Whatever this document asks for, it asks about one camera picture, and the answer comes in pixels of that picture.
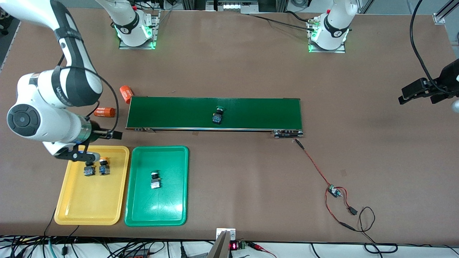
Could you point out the grey metal camera mount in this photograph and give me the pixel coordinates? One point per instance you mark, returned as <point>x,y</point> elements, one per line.
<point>220,247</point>

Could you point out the orange cylinder marked 4680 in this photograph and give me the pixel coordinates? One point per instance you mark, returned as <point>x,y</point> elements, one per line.
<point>104,112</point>
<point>126,94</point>

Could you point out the red digit display module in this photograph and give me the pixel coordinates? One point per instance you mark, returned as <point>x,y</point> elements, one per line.
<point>233,246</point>

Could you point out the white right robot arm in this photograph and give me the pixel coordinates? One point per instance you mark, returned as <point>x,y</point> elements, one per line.
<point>46,122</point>

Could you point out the red clip lead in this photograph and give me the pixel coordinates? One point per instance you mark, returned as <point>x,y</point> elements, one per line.
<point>256,245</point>

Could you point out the small speed controller board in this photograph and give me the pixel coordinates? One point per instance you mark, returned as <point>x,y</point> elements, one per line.
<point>333,191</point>

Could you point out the yellow push button switch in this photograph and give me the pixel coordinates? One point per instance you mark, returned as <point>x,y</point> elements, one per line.
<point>104,167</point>
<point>89,170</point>

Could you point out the green push button switch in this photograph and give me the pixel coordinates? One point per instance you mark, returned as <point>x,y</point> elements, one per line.
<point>155,182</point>
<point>217,117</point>

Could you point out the green plastic tray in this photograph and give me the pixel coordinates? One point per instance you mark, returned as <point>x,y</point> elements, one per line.
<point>168,200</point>

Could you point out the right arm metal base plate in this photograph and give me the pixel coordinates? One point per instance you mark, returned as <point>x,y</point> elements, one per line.
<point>136,47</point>

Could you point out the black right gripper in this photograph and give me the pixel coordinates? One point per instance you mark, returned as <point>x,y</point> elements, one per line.
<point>95,128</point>

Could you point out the aluminium profile rail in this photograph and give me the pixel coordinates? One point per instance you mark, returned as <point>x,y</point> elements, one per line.
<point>440,17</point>

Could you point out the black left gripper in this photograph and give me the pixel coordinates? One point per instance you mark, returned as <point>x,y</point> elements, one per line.
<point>445,79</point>

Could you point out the green conveyor belt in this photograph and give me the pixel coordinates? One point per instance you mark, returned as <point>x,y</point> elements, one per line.
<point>251,113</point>

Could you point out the white electrical device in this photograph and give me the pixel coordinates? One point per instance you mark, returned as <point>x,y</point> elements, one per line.
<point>233,6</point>

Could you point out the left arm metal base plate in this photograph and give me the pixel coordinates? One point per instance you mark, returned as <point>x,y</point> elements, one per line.
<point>328,51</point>

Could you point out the yellow plastic tray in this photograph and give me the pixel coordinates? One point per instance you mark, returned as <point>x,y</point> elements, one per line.
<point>93,200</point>

